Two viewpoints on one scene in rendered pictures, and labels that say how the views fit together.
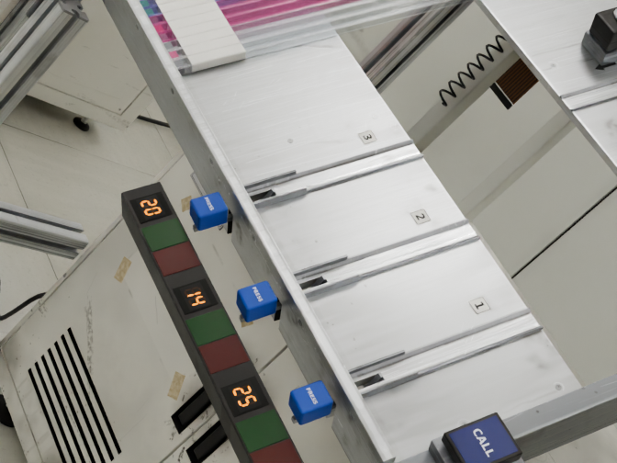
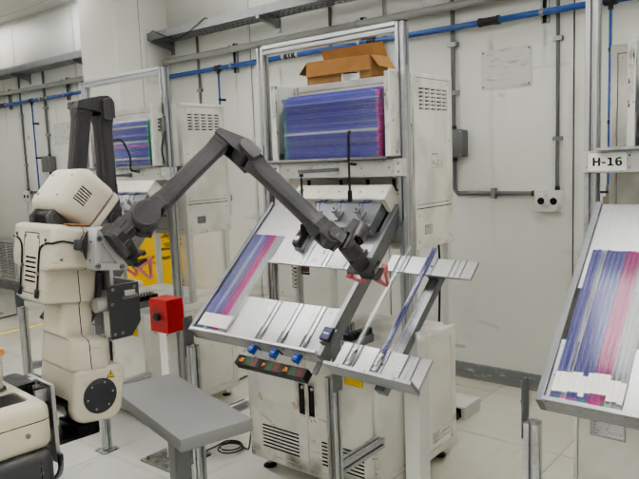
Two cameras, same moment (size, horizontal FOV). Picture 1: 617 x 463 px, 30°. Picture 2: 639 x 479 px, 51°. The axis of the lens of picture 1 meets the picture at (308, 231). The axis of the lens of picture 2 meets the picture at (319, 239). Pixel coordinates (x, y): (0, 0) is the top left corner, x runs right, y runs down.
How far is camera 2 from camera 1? 1.47 m
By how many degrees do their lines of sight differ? 14
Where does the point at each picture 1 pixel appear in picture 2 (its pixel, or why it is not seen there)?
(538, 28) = (285, 256)
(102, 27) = (205, 359)
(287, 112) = (251, 318)
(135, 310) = (271, 401)
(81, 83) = (214, 380)
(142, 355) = (282, 408)
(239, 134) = (245, 331)
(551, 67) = (293, 260)
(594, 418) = (348, 312)
